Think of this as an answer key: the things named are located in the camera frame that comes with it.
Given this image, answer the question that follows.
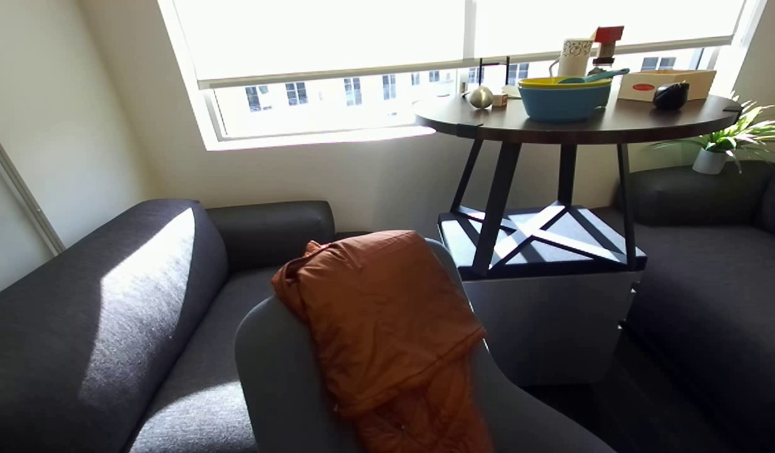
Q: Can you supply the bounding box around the orange jacket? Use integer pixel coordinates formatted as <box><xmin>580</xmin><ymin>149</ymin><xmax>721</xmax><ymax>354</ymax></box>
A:
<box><xmin>270</xmin><ymin>227</ymin><xmax>496</xmax><ymax>453</ymax></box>

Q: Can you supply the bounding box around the building facade outside window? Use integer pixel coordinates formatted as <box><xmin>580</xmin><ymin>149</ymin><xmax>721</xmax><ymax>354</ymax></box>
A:
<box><xmin>208</xmin><ymin>47</ymin><xmax>717</xmax><ymax>139</ymax></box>

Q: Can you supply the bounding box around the small round metallic object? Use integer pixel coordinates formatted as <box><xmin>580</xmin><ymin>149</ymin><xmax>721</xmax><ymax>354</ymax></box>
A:
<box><xmin>467</xmin><ymin>85</ymin><xmax>496</xmax><ymax>112</ymax></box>

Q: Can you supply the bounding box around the white cabinet under table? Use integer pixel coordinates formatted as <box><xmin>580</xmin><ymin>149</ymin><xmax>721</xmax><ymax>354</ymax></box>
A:
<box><xmin>439</xmin><ymin>203</ymin><xmax>647</xmax><ymax>387</ymax></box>

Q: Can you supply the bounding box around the grey armchair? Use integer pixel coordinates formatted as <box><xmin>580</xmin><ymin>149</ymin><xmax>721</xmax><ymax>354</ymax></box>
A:
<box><xmin>231</xmin><ymin>236</ymin><xmax>617</xmax><ymax>453</ymax></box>

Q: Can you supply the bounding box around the white roller blind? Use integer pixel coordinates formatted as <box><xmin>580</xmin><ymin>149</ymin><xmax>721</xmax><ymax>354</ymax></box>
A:
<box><xmin>159</xmin><ymin>0</ymin><xmax>473</xmax><ymax>87</ymax></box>

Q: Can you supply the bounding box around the yellow shallow dish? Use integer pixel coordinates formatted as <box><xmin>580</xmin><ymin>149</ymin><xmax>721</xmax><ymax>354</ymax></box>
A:
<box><xmin>519</xmin><ymin>72</ymin><xmax>604</xmax><ymax>91</ymax></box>

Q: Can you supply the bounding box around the white ceramic pitcher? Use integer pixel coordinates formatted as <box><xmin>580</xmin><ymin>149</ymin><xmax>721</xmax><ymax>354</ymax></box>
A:
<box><xmin>545</xmin><ymin>35</ymin><xmax>595</xmax><ymax>82</ymax></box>

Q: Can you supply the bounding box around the round dark wood table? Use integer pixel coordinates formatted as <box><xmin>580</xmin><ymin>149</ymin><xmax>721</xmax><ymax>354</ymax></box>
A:
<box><xmin>414</xmin><ymin>92</ymin><xmax>743</xmax><ymax>283</ymax></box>

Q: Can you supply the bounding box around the teal utensil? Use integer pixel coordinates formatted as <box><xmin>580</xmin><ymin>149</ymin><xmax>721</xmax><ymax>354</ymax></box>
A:
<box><xmin>585</xmin><ymin>66</ymin><xmax>632</xmax><ymax>82</ymax></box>

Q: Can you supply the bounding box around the red-capped bottle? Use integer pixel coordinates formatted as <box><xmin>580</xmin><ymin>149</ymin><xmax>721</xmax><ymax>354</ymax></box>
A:
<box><xmin>590</xmin><ymin>40</ymin><xmax>621</xmax><ymax>71</ymax></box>

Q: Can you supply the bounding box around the small black round object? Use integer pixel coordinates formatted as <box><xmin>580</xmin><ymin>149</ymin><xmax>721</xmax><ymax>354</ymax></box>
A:
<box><xmin>651</xmin><ymin>78</ymin><xmax>692</xmax><ymax>112</ymax></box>

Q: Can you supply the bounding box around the dark grey fabric sofa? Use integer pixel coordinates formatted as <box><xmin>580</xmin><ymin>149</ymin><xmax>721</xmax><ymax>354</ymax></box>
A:
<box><xmin>609</xmin><ymin>149</ymin><xmax>775</xmax><ymax>453</ymax></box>
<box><xmin>0</xmin><ymin>197</ymin><xmax>340</xmax><ymax>453</ymax></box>

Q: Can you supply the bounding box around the light wooden box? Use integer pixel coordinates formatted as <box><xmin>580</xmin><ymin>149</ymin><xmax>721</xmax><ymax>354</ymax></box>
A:
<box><xmin>613</xmin><ymin>67</ymin><xmax>719</xmax><ymax>105</ymax></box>

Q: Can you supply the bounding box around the potted green plant white pot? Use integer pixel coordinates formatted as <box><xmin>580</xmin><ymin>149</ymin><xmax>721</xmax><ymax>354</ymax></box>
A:
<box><xmin>653</xmin><ymin>98</ymin><xmax>775</xmax><ymax>179</ymax></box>

